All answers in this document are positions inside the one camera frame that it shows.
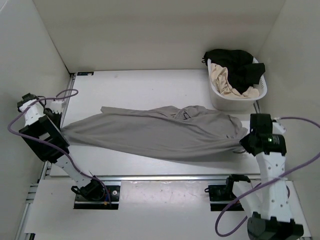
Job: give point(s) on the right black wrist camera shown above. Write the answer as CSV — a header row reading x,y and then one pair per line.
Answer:
x,y
261,123

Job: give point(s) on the beige garment in basket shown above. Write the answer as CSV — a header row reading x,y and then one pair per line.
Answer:
x,y
219,78

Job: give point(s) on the dark label sticker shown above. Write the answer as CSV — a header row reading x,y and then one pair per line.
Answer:
x,y
85,73

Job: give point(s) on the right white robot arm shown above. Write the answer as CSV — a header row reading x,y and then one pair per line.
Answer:
x,y
273,219

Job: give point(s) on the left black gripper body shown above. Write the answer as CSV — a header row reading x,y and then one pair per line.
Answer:
x,y
56,118

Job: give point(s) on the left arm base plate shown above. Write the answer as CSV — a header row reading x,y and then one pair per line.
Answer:
x,y
97,199

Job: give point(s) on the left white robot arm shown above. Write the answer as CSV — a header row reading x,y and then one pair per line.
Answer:
x,y
42,133

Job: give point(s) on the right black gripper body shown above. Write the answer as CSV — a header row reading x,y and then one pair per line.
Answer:
x,y
245,142

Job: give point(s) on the aluminium table frame rail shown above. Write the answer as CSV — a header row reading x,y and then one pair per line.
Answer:
x,y
159,199

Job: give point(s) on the black garment in basket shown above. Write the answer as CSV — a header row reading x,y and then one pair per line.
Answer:
x,y
242,71

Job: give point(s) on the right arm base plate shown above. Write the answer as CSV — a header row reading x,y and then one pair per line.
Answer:
x,y
221,194

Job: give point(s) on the white laundry basket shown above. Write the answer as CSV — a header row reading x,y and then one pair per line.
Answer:
x,y
228,103

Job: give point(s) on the grey trousers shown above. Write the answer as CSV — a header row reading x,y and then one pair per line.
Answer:
x,y
193,134

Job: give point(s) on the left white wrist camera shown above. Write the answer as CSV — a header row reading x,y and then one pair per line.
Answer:
x,y
57,106

